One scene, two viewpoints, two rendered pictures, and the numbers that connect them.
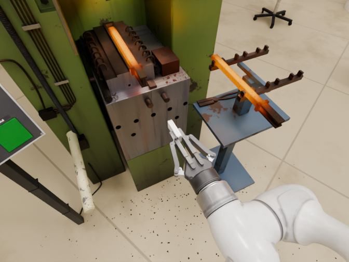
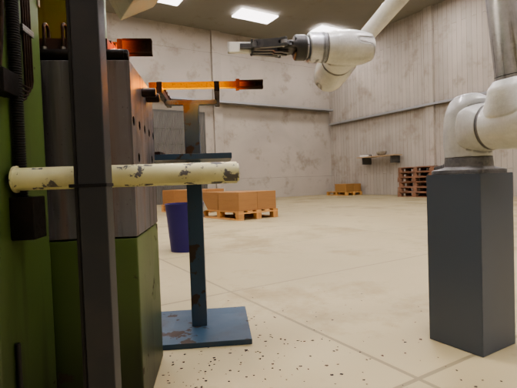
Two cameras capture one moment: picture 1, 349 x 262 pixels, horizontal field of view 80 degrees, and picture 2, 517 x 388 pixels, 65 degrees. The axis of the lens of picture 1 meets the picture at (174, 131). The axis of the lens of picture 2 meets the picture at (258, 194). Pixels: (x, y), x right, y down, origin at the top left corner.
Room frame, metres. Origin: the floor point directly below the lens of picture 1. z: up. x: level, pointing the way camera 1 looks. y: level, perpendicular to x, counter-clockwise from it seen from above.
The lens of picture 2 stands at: (-0.07, 1.14, 0.60)
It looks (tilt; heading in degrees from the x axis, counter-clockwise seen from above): 2 degrees down; 290
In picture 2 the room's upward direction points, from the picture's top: 2 degrees counter-clockwise
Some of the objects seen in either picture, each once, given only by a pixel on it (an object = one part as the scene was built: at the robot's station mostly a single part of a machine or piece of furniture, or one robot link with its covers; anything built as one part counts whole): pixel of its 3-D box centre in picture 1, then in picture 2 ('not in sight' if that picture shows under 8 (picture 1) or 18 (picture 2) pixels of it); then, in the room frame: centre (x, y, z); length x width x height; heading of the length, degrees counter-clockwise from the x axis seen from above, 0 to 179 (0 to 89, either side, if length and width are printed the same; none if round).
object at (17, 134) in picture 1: (11, 134); not in sight; (0.36, 0.48, 1.01); 0.07 x 0.05 x 0.07; 141
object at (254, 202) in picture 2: not in sight; (238, 204); (2.61, -5.25, 0.22); 1.25 x 0.90 x 0.43; 141
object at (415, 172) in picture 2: not in sight; (423, 181); (-0.56, -11.28, 0.42); 1.18 x 0.81 x 0.84; 141
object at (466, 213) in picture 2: not in sight; (469, 258); (-0.28, -0.48, 0.30); 0.20 x 0.20 x 0.60; 51
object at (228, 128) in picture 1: (239, 112); (193, 159); (0.74, -0.34, 0.70); 0.40 x 0.30 x 0.02; 115
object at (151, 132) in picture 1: (135, 90); (47, 156); (0.91, 0.22, 0.69); 0.56 x 0.38 x 0.45; 26
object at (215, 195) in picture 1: (215, 198); (315, 48); (0.18, -0.10, 1.00); 0.09 x 0.06 x 0.09; 116
